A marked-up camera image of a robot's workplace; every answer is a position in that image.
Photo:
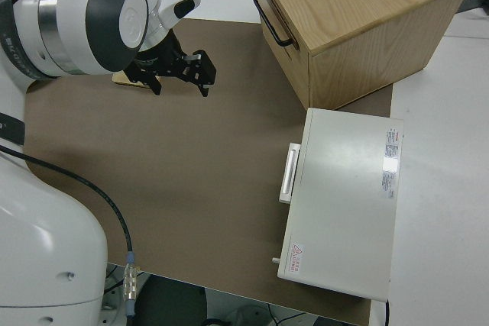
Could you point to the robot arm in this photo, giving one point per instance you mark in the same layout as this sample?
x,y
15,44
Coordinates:
x,y
57,246

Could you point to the wooden mug tree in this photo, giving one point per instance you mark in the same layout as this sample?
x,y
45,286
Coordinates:
x,y
120,78

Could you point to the white toaster oven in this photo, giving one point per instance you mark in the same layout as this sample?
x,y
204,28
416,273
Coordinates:
x,y
344,207

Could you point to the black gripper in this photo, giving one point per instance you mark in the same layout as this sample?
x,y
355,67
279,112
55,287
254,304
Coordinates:
x,y
172,66

